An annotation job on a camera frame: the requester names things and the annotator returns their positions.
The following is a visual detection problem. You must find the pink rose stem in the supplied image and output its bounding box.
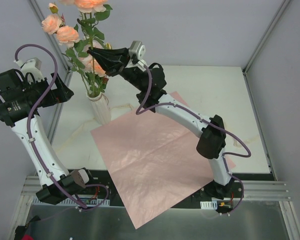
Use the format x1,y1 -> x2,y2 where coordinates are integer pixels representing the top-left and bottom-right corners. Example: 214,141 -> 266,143
58,0 -> 113,51
41,3 -> 80,48
78,54 -> 109,98
62,40 -> 90,95

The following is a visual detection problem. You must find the white ribbed ceramic vase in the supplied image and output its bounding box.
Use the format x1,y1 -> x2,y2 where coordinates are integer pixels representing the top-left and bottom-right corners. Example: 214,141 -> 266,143
87,92 -> 112,125

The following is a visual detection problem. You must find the pink wrapping paper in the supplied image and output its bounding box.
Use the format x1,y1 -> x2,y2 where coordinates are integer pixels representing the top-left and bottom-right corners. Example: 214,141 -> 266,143
89,91 -> 237,230

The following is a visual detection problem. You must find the cream ribbon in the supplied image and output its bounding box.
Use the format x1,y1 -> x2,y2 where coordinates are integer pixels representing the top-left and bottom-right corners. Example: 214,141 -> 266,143
55,103 -> 260,155

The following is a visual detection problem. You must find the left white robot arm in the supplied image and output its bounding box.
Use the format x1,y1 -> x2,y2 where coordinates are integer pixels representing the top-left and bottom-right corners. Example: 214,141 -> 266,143
0,69 -> 96,205

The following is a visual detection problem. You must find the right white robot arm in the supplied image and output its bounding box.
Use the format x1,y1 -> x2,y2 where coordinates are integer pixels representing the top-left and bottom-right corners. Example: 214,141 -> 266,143
87,47 -> 235,200

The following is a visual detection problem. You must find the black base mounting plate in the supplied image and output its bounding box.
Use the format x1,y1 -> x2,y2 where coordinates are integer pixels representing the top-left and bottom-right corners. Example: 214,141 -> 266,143
66,168 -> 243,208

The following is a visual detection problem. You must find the red cloth object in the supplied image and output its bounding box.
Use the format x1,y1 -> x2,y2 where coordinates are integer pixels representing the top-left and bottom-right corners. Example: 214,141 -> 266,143
21,234 -> 34,240

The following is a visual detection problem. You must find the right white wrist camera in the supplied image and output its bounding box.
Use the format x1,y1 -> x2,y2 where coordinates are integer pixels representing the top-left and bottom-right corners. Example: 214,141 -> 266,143
128,40 -> 147,69

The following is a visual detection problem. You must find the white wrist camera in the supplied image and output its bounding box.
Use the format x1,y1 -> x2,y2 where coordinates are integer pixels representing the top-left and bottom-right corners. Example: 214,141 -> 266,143
13,57 -> 44,83
128,40 -> 147,69

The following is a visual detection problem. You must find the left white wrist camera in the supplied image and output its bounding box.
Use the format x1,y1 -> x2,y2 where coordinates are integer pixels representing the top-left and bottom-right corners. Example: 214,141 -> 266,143
13,57 -> 44,83

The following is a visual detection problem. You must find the left aluminium frame post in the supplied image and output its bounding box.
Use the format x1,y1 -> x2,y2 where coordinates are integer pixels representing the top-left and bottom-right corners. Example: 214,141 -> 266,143
28,0 -> 72,71

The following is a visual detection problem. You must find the aluminium frame post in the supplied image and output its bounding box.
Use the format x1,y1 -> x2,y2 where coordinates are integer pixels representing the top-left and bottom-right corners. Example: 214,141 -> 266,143
242,0 -> 292,75
28,0 -> 72,71

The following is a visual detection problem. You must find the right aluminium frame post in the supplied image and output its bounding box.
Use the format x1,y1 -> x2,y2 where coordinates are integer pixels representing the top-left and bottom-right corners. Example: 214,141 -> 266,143
242,0 -> 292,75

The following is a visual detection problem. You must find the left white cable duct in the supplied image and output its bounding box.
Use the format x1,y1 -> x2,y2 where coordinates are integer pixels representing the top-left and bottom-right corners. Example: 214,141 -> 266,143
32,196 -> 110,208

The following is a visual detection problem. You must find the white cable duct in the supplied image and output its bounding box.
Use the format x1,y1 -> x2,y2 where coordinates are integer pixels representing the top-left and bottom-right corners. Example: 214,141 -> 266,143
200,200 -> 218,210
32,196 -> 110,208

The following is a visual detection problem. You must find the right white cable duct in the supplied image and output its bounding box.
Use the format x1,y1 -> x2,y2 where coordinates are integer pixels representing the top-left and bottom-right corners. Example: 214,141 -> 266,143
200,200 -> 218,210

